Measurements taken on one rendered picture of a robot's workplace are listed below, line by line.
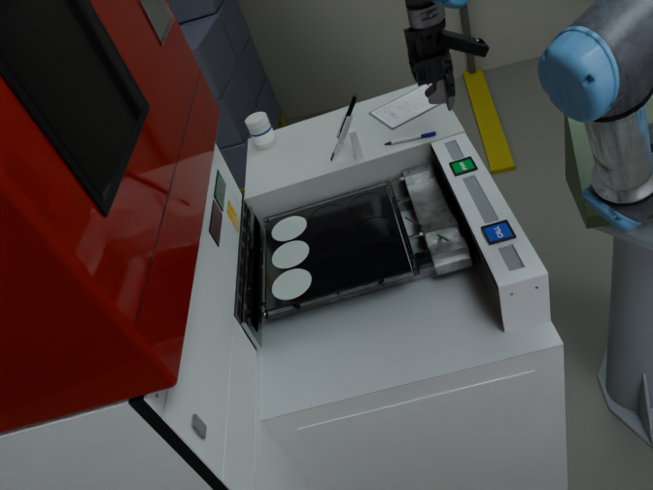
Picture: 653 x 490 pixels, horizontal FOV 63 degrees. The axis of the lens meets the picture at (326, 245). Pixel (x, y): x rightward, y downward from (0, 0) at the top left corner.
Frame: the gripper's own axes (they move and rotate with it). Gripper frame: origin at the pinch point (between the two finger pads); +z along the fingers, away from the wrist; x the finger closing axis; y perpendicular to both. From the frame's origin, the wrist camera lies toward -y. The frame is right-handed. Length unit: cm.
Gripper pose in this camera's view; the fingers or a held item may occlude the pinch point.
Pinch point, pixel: (452, 104)
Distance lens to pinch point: 132.4
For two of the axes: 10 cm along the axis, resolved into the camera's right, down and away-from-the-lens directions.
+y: -9.5, 2.8, 1.3
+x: 0.8, 6.4, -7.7
